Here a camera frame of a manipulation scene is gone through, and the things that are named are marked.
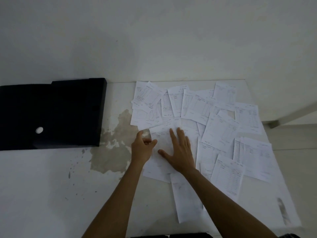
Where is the person's right hand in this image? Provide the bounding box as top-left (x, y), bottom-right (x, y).
top-left (158, 127), bottom-right (199, 174)

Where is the person's left hand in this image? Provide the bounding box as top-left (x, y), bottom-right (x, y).
top-left (131, 130), bottom-right (158, 168)

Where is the white printed paper sheet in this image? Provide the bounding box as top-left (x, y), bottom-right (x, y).
top-left (149, 124), bottom-right (184, 174)

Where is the person's right forearm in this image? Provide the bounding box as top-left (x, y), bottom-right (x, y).
top-left (173, 169), bottom-right (278, 238)

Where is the person's left forearm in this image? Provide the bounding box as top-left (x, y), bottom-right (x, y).
top-left (81, 163), bottom-right (146, 238)

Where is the scattered pile of printed forms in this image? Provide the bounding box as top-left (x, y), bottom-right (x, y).
top-left (130, 81), bottom-right (274, 224)

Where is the black plastic file box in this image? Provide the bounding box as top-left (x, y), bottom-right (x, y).
top-left (0, 78), bottom-right (107, 151)

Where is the white metal frame bar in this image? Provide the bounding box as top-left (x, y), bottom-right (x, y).
top-left (262, 101), bottom-right (317, 129)

